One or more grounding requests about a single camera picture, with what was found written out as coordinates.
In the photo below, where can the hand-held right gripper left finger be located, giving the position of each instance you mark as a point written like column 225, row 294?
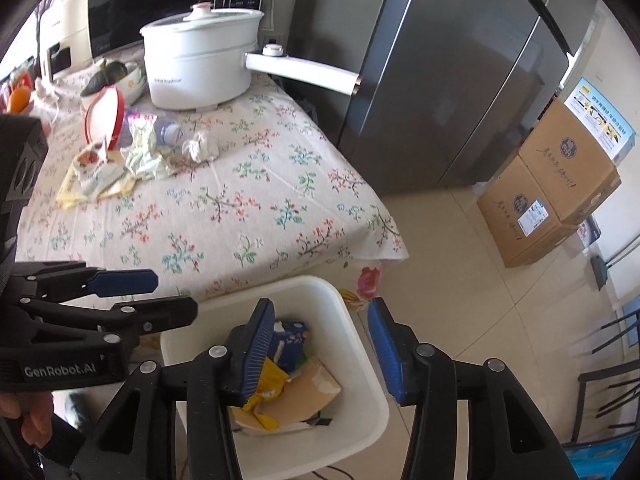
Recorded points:
column 255, row 355

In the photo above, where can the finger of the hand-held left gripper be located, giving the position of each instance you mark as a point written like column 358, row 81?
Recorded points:
column 125, row 282
column 160, row 312

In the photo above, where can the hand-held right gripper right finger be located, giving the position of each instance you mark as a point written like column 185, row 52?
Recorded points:
column 385, row 350

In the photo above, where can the blue carton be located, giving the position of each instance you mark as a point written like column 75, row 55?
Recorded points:
column 290, row 342

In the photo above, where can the brown cardboard piece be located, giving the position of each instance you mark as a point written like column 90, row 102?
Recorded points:
column 310, row 390

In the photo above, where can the cream packet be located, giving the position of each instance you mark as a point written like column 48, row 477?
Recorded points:
column 85, row 200

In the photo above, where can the white snack packet with picture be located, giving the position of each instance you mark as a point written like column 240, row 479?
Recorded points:
column 97, row 172

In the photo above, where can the white plastic bin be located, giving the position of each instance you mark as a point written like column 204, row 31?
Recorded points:
column 360, row 435

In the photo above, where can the red white paper bowl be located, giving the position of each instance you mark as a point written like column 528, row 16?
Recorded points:
column 102, row 115

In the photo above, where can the pale yellow wrapper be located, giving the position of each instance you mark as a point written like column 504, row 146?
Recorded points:
column 147, row 155

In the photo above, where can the clear plastic bottle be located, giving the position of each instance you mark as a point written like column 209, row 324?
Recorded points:
column 167, row 132

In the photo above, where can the silvery wrapper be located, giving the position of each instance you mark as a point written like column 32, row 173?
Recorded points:
column 200, row 147

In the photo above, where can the person's left hand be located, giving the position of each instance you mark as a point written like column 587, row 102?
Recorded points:
column 35, row 417

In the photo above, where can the large orange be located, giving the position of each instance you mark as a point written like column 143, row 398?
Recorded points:
column 20, row 100

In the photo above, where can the rose print undercloth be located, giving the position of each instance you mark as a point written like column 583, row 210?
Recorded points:
column 367, row 280

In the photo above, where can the floral tablecloth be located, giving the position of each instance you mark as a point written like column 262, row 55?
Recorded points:
column 225, row 200

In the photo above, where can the white flower print bowl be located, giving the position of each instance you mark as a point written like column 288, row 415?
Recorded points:
column 132, row 77
column 140, row 91

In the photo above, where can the cream air fryer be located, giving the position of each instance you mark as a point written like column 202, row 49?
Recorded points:
column 70, row 25

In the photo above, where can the brown cardboard box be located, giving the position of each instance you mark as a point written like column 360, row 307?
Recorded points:
column 570, row 165
column 520, row 225

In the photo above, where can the black microwave oven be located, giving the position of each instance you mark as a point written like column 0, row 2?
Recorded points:
column 125, row 15

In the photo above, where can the dark cloth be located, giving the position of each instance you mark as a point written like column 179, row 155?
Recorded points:
column 30, row 455

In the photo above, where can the black chair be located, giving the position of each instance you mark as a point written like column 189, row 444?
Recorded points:
column 582, row 400

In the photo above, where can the white electric pot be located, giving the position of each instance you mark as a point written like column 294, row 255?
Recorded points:
column 200, row 70

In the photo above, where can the broom with grey head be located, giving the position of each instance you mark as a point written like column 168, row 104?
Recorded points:
column 599, row 270

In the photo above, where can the dark purple box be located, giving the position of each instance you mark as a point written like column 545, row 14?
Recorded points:
column 590, row 230

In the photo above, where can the blue patterned box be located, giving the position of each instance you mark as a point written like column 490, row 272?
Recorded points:
column 600, row 460

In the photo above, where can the grey refrigerator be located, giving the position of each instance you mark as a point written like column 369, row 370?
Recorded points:
column 450, row 85

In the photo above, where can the blue and white box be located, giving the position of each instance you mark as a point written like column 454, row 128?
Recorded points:
column 600, row 115

